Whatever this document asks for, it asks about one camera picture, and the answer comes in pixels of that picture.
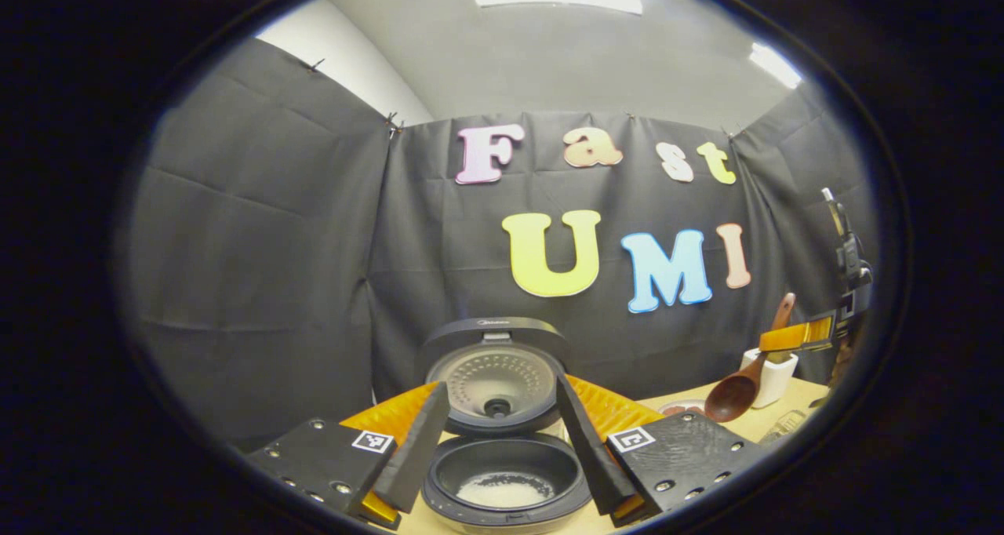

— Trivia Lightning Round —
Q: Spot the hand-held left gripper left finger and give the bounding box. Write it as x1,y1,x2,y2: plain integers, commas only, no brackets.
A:
243,380,453,530

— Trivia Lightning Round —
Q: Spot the white chopstick holder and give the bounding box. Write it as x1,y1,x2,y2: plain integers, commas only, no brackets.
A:
741,347,799,409

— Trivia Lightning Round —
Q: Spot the black rice cooker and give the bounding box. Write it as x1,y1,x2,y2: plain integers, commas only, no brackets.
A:
420,317,593,535

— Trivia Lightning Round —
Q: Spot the dark wooden spoon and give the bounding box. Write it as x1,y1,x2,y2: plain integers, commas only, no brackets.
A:
704,292,797,424

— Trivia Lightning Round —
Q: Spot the small ceiling light panel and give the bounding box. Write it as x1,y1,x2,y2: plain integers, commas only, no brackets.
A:
749,42,803,90

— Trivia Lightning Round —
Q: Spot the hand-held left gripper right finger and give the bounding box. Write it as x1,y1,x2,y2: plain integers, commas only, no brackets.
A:
555,373,768,530

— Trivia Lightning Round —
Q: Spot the white rice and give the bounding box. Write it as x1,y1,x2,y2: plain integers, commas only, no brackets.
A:
457,472,555,509

